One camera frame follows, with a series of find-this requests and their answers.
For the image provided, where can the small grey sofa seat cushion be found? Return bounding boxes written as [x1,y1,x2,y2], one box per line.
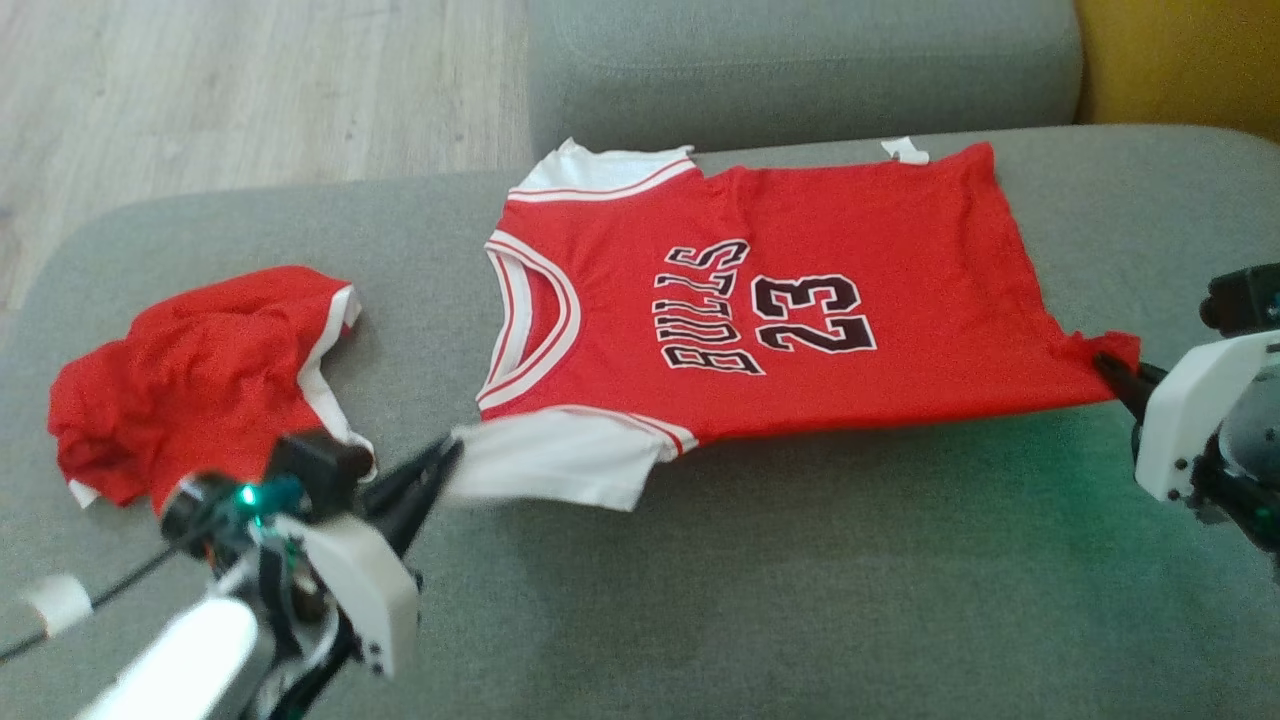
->
[526,0,1084,187]

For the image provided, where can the red shorts with white stripe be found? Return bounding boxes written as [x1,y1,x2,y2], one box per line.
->
[47,264,378,513]

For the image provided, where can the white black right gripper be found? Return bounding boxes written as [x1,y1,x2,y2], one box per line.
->
[1092,328,1280,506]

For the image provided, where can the yellow sofa back cushion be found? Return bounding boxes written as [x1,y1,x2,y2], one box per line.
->
[1074,0,1280,143]

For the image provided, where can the large grey sofa seat cushion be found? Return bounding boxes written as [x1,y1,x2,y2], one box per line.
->
[0,124,1280,720]

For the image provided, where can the red white Bulls jersey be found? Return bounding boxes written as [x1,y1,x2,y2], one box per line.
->
[445,137,1142,513]

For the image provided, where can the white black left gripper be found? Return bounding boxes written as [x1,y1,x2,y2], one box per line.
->
[272,435,466,681]

